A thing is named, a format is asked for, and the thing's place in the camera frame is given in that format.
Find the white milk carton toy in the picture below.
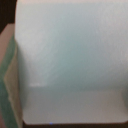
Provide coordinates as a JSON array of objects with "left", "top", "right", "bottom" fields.
[{"left": 15, "top": 0, "right": 128, "bottom": 125}]

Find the teal padded gripper finger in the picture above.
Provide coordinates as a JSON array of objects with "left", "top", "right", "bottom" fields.
[{"left": 0, "top": 24, "right": 24, "bottom": 128}]

